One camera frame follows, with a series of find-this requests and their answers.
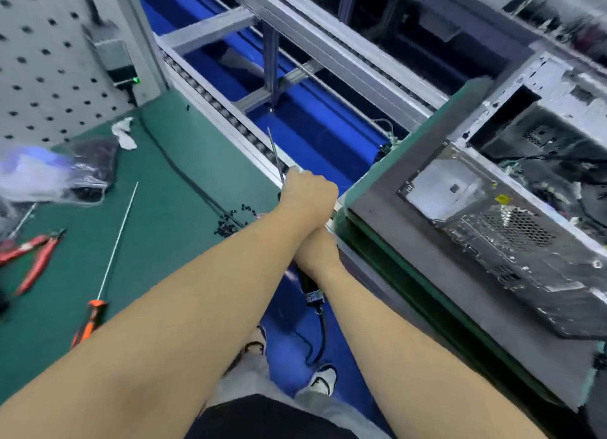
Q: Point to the white pegboard panel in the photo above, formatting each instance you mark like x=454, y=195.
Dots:
x=47, y=55

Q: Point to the clear bag of black screws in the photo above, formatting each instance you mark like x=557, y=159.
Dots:
x=93, y=164

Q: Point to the person's right hand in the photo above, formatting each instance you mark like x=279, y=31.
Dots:
x=318, y=254

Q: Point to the person's shoe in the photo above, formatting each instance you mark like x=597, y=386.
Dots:
x=256, y=339
x=324, y=379

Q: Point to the person's left forearm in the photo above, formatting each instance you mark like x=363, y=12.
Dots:
x=152, y=339

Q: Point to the person's left hand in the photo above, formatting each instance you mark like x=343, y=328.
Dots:
x=308, y=199

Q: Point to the person's black shirt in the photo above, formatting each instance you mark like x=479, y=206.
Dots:
x=266, y=420

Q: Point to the clear bag with blue parts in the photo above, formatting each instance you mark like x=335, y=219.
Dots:
x=33, y=173

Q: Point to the person's left shoe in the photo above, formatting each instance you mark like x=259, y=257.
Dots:
x=256, y=339

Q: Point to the white crumpled cloth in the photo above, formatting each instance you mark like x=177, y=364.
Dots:
x=123, y=132

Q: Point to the person's right forearm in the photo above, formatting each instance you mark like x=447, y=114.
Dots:
x=427, y=368

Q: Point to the grey roller conveyor rail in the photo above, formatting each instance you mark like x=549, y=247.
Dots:
x=223, y=112

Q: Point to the grey metal computer case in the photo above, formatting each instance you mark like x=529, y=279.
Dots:
x=512, y=216

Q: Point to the person's right shoe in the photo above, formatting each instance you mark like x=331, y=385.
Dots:
x=324, y=379

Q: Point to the person's grey trousers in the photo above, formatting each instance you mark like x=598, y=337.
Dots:
x=242, y=372

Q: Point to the pile of small black screws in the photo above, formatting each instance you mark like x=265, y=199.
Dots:
x=232, y=223

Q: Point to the grey flat metal rail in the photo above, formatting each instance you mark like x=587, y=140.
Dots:
x=332, y=45

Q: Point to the grey power adapter box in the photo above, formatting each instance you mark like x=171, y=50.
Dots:
x=112, y=55

